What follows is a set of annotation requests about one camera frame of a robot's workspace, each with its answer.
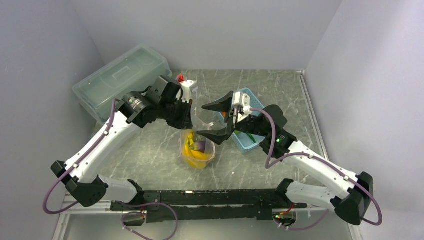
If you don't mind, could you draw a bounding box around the light blue plastic basket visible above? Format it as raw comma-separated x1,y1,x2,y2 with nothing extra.
231,87,265,154

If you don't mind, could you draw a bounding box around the dark purple eggplant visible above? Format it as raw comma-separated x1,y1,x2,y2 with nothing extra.
190,141,207,153

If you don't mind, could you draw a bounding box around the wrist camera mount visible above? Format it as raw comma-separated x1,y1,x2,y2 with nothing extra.
145,75,198,105
232,91,252,116

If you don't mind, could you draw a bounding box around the green chili pepper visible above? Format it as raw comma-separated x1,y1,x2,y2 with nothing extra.
245,133,257,144

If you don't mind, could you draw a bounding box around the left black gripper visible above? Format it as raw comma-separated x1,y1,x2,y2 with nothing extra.
158,95,194,130

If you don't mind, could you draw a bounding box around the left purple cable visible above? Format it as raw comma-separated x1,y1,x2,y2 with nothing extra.
42,98,120,216

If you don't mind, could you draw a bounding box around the clear zip top bag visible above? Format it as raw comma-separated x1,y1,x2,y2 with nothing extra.
179,100,217,169

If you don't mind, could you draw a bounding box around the clear green storage box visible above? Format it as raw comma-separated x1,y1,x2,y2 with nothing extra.
72,44,173,124

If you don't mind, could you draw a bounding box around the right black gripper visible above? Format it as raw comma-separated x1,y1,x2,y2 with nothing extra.
197,91,270,145

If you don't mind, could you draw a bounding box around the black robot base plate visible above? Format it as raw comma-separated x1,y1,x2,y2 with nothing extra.
110,189,306,223

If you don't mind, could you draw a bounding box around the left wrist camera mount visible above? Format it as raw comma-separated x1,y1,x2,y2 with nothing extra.
145,75,198,105

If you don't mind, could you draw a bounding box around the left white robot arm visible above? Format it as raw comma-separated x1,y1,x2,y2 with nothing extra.
43,88,193,214

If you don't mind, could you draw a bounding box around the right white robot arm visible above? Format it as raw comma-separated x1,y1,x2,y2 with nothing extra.
198,91,376,226

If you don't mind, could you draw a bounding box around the yellow banana bunch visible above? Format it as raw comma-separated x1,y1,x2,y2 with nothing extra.
180,129,215,169

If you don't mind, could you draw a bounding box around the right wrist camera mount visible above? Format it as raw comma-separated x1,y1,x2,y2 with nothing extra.
232,91,252,116

